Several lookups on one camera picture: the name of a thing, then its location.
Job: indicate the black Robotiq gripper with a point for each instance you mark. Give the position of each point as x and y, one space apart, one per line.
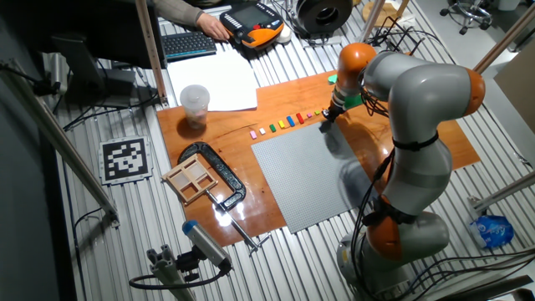
336 110

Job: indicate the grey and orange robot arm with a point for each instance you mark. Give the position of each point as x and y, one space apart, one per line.
422 104

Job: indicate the forearm in grey sleeve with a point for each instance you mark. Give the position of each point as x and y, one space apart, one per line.
175 10

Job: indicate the long red Lego brick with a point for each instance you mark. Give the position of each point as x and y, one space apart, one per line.
300 118

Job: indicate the long blue Lego brick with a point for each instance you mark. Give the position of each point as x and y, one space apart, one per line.
290 121

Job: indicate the yellow Lego brick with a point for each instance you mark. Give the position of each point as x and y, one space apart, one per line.
281 124

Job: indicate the dark green Lego brick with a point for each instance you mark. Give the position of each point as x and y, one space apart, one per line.
272 128

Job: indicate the grey Lego baseplate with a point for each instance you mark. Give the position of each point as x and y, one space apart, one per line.
301 175

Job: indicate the light pink Lego brick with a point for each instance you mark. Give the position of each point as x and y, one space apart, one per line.
253 134

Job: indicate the person's bare hand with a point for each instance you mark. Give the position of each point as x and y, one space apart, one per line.
214 27

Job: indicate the glossy wooden work board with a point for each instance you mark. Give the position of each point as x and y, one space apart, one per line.
292 96

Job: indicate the white computer mouse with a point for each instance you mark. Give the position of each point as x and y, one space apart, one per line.
285 35

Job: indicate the black round spool device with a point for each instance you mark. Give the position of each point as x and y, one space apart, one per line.
324 16

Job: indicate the white printed paper sheet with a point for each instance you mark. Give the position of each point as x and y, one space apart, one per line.
217 83

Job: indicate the orange and black teach pendant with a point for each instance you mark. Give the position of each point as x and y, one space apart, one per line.
255 25

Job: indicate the clear plastic lidded cup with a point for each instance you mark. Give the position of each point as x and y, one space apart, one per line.
195 106

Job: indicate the black metal C-clamp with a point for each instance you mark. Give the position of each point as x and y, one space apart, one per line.
196 146

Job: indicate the wooden divided tray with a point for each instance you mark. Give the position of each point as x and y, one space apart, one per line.
190 180

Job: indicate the black computer keyboard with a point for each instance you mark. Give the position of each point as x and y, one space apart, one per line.
188 45

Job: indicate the black wheeled office stool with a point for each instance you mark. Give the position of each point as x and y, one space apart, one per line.
468 12

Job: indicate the brown cardboard panel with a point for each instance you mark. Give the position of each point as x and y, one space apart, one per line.
518 83

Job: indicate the blue plastic bag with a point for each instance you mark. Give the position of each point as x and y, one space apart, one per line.
492 232

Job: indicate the black white fiducial marker plate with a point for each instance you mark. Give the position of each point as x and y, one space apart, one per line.
125 159

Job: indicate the black computer monitor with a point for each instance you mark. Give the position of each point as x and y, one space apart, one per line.
104 33

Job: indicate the grey camera with blue cap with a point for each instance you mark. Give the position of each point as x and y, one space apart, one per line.
207 244

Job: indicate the slanted aluminium frame post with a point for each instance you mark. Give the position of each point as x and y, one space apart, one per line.
501 42

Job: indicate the brown upright frame post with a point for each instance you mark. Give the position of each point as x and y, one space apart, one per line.
150 50

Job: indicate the short aluminium frame beam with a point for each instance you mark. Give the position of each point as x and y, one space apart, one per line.
505 190

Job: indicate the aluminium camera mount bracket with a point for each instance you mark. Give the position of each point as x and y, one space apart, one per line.
167 267

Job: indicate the long slanted aluminium frame beam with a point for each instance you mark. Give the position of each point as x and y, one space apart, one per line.
54 134

